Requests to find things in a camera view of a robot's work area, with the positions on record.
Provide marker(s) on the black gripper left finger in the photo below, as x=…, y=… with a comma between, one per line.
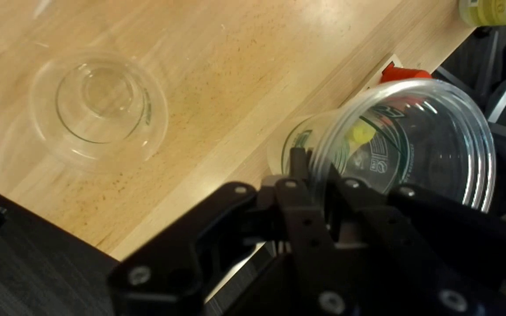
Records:
x=299, y=234

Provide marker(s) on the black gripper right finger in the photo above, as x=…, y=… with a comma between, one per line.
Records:
x=417, y=252

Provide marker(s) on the small yellow toy block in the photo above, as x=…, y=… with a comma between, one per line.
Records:
x=361, y=134

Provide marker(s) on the orange toy block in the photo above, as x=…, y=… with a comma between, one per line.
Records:
x=405, y=72

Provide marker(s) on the spray bottle yellow liquid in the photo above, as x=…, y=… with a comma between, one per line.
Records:
x=493, y=11

